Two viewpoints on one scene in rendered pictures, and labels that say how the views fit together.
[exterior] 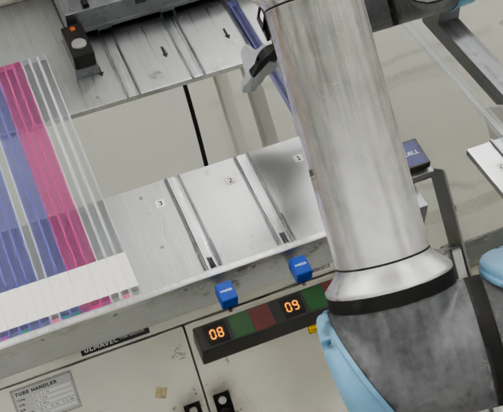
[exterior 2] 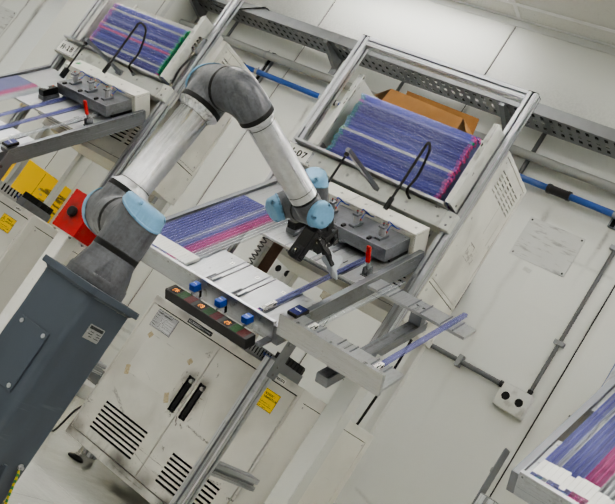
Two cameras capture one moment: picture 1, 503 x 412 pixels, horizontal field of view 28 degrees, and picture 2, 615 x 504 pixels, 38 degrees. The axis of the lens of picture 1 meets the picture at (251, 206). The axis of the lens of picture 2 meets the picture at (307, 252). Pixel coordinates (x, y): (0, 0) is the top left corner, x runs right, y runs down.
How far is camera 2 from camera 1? 207 cm
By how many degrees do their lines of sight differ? 49
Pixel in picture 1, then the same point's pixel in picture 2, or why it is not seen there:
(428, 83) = not seen: outside the picture
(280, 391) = (218, 409)
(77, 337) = (156, 260)
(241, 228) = (232, 284)
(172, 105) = (479, 444)
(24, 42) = not seen: hidden behind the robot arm
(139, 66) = not seen: hidden behind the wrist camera
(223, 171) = (261, 275)
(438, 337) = (106, 196)
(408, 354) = (99, 194)
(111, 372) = (187, 336)
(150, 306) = (178, 270)
